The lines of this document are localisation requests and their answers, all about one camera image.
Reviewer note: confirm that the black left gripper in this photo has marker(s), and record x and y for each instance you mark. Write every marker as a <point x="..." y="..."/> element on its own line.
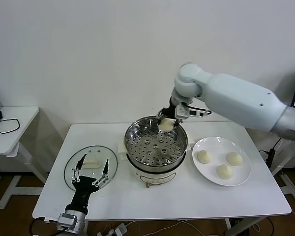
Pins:
<point x="83" y="190"/>

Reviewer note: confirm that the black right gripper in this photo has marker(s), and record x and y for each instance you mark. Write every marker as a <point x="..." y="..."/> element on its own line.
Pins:
<point x="171" y="109"/>

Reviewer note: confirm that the round glass pot lid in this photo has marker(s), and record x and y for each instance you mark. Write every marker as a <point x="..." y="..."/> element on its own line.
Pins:
<point x="92" y="163"/>

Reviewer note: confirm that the white steamed baozi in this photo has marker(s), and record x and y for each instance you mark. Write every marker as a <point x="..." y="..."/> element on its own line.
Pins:
<point x="166" y="126"/>
<point x="204" y="156"/>
<point x="234" y="159"/>
<point x="225" y="171"/>

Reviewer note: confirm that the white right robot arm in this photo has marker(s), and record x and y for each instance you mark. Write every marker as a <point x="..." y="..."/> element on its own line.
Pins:
<point x="236" y="98"/>

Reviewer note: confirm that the stainless steel steamer basket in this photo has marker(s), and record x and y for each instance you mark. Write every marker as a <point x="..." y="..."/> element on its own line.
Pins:
<point x="135" y="131"/>

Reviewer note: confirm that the white electric cooker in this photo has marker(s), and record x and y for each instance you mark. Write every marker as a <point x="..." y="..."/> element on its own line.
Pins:
<point x="157" y="175"/>

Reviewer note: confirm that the white power strip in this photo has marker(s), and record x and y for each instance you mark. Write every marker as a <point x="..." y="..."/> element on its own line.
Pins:
<point x="119" y="229"/>

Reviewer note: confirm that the white round plate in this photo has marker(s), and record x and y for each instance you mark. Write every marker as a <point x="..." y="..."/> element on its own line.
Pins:
<point x="211" y="172"/>

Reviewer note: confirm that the white work table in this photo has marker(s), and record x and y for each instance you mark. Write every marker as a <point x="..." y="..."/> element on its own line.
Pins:
<point x="162" y="204"/>

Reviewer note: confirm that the white side table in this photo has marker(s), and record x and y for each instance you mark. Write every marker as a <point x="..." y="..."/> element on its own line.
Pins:
<point x="287" y="159"/>
<point x="7" y="145"/>

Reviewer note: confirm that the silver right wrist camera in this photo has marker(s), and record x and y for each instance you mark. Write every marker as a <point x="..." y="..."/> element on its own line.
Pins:
<point x="186" y="111"/>

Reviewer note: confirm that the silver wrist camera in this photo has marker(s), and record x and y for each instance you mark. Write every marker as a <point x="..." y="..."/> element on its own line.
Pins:
<point x="67" y="220"/>
<point x="186" y="111"/>

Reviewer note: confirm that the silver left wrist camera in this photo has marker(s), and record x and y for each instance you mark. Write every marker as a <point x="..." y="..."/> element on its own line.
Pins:
<point x="67" y="220"/>

